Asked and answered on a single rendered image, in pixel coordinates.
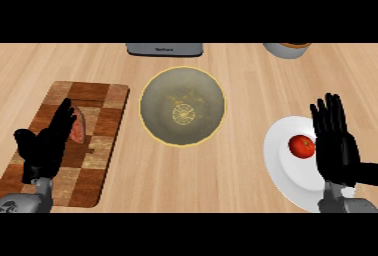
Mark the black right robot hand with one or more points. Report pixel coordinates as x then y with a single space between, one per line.
334 146

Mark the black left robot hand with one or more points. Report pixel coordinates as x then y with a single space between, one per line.
46 146

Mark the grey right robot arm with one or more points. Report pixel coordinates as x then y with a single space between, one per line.
342 200

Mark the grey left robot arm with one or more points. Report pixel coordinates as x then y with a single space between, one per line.
30 198

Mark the red tomato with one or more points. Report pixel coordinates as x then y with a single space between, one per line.
302 146

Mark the white plate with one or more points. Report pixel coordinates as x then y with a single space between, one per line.
290 166

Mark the grey bowl with yellow rim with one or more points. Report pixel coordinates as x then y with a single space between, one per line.
182 106

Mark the checkered wooden cutting board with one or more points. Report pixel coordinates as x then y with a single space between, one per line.
82 143

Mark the red watermelon slice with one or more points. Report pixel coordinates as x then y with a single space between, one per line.
77 128

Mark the grey toaster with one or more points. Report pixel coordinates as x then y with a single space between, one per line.
164 49

